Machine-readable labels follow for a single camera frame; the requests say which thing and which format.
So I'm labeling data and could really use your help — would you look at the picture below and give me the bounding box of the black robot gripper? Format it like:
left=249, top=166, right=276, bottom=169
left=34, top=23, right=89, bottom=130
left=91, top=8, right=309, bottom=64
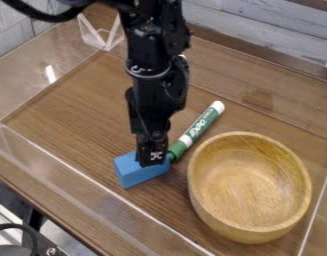
left=126, top=63, right=190, bottom=167

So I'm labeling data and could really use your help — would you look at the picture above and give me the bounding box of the green Expo marker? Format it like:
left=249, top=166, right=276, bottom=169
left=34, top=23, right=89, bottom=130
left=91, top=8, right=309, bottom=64
left=169, top=101, right=225, bottom=162

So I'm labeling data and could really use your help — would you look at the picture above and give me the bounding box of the blue foam block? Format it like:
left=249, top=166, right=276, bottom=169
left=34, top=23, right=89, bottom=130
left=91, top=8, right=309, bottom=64
left=114, top=151, right=171, bottom=189

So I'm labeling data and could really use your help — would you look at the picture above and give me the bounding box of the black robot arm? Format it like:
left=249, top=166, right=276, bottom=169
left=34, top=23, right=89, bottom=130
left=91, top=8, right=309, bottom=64
left=59, top=0, right=191, bottom=167

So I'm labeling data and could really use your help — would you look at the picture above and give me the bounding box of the brown wooden bowl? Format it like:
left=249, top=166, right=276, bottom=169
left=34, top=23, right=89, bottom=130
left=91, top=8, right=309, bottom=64
left=187, top=131, right=313, bottom=244

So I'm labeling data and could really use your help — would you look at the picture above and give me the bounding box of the clear acrylic enclosure wall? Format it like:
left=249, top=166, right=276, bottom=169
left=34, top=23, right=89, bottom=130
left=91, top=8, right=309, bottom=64
left=0, top=22, right=327, bottom=256

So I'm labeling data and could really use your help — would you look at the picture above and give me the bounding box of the clear acrylic triangle bracket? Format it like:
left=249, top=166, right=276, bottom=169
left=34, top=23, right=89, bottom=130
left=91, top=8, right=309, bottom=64
left=78, top=14, right=125, bottom=52

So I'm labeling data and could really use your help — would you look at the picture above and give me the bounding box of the black cable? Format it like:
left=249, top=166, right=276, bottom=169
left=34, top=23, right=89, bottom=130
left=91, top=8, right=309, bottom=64
left=0, top=0, right=90, bottom=24

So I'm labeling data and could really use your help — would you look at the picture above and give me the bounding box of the black metal table frame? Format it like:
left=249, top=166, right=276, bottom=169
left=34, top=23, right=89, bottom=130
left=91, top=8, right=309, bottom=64
left=0, top=182, right=78, bottom=256

